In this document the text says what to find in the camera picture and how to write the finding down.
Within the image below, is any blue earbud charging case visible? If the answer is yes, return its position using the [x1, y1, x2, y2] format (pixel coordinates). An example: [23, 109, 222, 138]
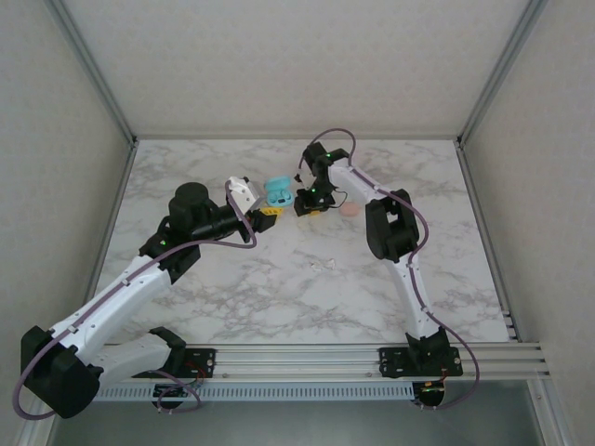
[263, 173, 295, 209]

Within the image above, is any controller board with LEDs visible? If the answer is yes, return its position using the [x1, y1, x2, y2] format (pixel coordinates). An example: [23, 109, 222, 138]
[152, 383, 195, 400]
[417, 380, 448, 405]

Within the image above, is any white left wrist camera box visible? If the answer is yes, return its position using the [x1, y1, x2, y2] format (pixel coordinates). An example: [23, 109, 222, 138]
[225, 175, 269, 213]

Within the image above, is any thin aluminium table rail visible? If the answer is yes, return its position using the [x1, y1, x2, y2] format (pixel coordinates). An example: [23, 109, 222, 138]
[69, 140, 140, 346]
[456, 142, 518, 344]
[133, 133, 462, 141]

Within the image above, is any wide aluminium base rail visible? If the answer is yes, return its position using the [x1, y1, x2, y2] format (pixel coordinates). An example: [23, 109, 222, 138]
[44, 342, 552, 383]

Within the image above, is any aluminium corner post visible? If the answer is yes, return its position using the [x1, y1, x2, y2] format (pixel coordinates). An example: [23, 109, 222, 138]
[456, 0, 550, 149]
[44, 0, 139, 145]

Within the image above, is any grey slotted cable duct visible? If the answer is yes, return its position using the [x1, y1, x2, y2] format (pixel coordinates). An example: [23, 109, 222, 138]
[59, 383, 416, 401]

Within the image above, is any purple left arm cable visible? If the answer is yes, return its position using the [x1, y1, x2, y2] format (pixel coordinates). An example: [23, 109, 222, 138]
[12, 178, 259, 422]

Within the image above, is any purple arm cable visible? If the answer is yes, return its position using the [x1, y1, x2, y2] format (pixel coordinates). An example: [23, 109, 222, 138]
[12, 178, 259, 422]
[297, 127, 481, 413]

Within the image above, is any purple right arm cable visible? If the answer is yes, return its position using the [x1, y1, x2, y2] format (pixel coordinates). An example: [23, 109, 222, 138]
[297, 127, 481, 413]

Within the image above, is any aluminium lower frame bar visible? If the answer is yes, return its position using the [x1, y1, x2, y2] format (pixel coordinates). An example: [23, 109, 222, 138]
[524, 378, 580, 446]
[16, 415, 60, 446]

